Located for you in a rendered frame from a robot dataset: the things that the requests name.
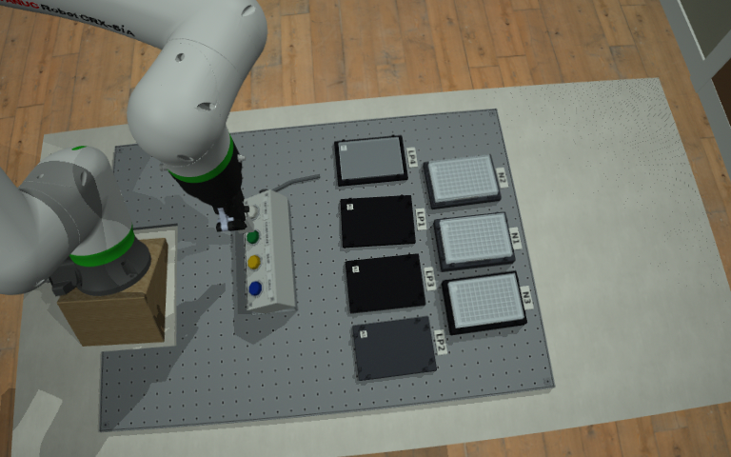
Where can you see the white deck label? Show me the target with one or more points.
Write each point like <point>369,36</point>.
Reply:
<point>502,178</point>
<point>412,159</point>
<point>429,279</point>
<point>440,341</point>
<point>527,298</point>
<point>420,215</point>
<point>515,237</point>

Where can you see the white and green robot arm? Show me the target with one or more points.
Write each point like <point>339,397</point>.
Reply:
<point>70,204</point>

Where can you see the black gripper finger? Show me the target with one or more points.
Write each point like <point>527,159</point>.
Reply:
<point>245,209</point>
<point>237,221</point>

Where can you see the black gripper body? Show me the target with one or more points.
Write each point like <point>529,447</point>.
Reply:
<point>223,201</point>

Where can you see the grey control panel with four buttons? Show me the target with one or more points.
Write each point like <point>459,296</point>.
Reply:
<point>269,258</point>

